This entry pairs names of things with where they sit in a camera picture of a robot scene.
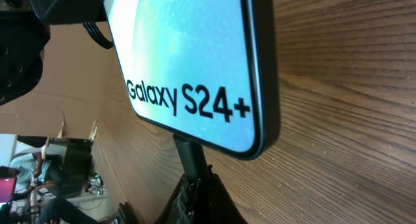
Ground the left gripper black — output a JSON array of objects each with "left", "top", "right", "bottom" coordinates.
[{"left": 29, "top": 0, "right": 105, "bottom": 25}]

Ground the person in light shirt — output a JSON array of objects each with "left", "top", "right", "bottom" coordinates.
[{"left": 10, "top": 153, "right": 51, "bottom": 192}]

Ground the black charger cable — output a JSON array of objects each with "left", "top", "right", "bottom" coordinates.
[{"left": 172, "top": 134, "right": 211, "bottom": 182}]

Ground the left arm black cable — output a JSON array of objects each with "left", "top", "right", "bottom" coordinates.
[{"left": 81, "top": 21, "right": 114, "bottom": 50}]

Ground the pink laptop screen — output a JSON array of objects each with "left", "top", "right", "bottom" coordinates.
[{"left": 0, "top": 177, "right": 17, "bottom": 203}]

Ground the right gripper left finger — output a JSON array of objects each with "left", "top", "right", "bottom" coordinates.
[{"left": 154, "top": 174, "right": 203, "bottom": 224}]

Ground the smartphone with blue screen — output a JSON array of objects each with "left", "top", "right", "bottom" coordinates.
[{"left": 104, "top": 0, "right": 280, "bottom": 160}]

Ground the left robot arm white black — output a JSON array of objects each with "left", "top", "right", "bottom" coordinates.
[{"left": 1, "top": 0, "right": 114, "bottom": 105}]

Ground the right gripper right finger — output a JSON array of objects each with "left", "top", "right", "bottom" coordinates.
[{"left": 198, "top": 165, "right": 248, "bottom": 224}]

